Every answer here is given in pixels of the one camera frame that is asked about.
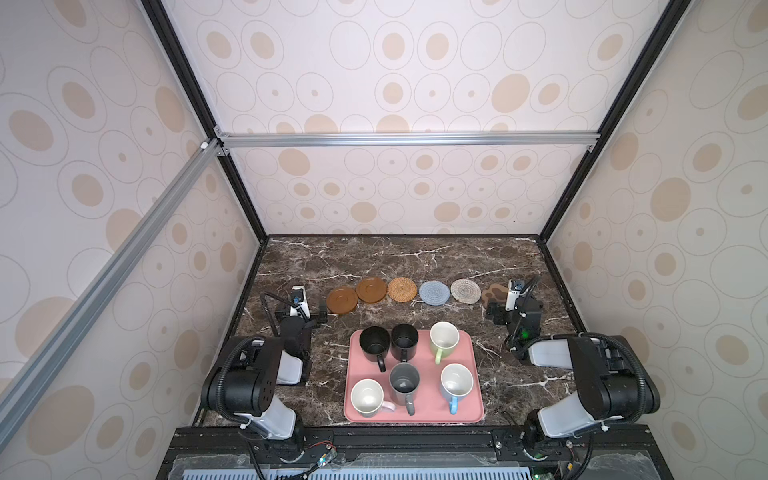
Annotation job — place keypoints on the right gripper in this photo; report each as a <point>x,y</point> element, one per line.
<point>519,311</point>

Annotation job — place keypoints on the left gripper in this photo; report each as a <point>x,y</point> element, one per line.
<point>300,324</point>

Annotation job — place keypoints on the brown wooden coaster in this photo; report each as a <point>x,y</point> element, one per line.
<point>371,289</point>
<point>342,300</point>

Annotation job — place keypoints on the blue woven coaster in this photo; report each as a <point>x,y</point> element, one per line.
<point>434,293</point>

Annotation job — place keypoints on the woven rattan coaster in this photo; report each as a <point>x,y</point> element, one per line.
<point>402,289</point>

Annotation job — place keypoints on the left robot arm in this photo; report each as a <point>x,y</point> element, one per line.
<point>241,384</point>

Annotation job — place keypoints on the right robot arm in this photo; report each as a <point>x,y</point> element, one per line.
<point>612,385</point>

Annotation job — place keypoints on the cork paw coaster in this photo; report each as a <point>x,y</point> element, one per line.
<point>495,292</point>

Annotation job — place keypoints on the multicolour woven coaster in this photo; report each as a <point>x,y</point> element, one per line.
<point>465,291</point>

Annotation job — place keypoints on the black mug left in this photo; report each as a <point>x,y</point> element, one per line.
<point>375,344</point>

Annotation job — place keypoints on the black mug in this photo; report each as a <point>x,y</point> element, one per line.
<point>375,344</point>
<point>404,342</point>

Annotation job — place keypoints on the green mug white inside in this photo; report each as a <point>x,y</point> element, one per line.
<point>444,337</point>

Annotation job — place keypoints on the black mug right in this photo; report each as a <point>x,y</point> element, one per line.
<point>404,342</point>

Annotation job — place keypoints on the grey mug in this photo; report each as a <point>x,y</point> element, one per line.
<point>404,380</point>

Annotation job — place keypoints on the pink plastic tray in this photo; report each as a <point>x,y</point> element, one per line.
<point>430,405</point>

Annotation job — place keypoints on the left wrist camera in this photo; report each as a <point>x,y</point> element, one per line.
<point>299,303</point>

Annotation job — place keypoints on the white mug blue handle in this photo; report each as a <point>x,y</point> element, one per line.
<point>456,383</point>

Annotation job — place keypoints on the white mug pink handle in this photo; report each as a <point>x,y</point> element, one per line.
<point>368,398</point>

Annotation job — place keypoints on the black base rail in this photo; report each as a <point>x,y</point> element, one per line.
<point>402,452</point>

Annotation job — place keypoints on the horizontal aluminium frame bar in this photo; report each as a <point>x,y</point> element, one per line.
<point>422,139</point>

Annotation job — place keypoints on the left aluminium frame bar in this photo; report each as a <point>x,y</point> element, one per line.
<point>43,367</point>

